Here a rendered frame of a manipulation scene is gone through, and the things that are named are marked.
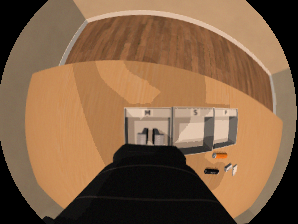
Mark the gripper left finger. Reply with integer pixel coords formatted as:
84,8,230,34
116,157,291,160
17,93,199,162
137,128,148,145

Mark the beige three-compartment tray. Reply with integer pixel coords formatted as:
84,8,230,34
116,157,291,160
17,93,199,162
124,107,238,155

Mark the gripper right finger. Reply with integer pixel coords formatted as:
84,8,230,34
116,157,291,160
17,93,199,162
152,128,164,146

